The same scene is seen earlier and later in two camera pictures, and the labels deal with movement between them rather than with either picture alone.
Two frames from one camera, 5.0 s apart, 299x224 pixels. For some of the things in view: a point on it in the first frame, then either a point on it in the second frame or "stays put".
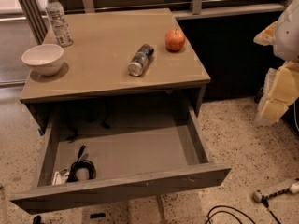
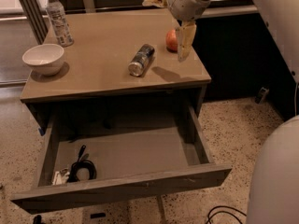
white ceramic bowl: (45, 59) stays put
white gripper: (288, 36) to (184, 2)
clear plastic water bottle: (59, 28) stays put
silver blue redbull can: (144, 53) stays put
